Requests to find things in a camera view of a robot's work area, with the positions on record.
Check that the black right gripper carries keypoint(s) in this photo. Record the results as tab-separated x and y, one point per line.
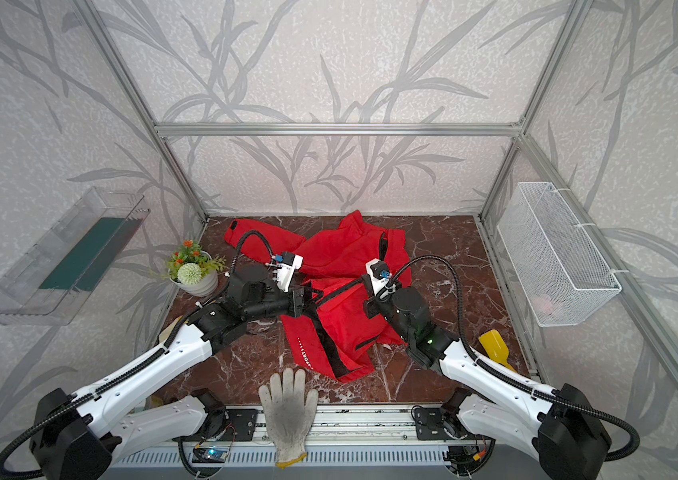
372	306

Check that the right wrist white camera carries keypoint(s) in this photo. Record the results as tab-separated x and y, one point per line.
378	278

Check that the yellow plastic scoop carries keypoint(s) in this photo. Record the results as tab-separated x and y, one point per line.
496	348

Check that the white knit work glove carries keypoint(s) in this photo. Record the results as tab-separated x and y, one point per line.
290	411

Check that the clear plastic wall tray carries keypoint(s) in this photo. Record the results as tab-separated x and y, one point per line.
50	283

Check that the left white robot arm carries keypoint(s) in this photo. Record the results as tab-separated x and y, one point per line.
80	435

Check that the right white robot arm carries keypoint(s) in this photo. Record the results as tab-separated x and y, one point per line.
557	427

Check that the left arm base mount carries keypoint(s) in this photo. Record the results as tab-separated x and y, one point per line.
222	423

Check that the aluminium cage frame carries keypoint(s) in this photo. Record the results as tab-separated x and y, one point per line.
441	107

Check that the wrist white camera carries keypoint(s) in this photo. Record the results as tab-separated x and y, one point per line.
284	267
378	278

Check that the yellow black rubber glove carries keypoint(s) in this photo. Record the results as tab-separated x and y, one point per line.
165	333

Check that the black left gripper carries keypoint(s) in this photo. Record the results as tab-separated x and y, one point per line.
299	300

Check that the white wire mesh basket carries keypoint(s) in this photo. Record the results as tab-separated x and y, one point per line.
552	253

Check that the pink object in basket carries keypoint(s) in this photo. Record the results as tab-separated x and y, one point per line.
547	307

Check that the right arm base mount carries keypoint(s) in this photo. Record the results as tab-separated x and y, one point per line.
432	424

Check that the red X-Sport jacket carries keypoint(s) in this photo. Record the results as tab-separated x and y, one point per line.
334	334

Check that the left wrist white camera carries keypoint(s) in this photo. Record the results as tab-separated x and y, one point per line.
284	267

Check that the potted artificial flower plant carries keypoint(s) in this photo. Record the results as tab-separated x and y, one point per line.
194	270

